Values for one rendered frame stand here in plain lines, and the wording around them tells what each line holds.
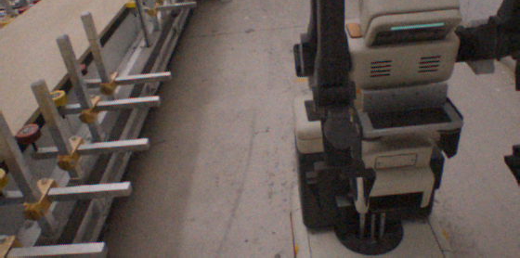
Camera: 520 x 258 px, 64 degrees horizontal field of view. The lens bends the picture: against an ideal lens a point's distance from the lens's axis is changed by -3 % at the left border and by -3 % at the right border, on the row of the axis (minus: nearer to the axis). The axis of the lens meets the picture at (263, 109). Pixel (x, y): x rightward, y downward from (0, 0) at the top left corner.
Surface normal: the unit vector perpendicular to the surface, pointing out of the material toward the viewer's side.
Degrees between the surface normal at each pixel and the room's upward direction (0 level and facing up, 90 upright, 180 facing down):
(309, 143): 90
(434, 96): 90
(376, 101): 90
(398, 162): 98
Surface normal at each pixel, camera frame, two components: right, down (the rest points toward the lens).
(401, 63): 0.04, 0.64
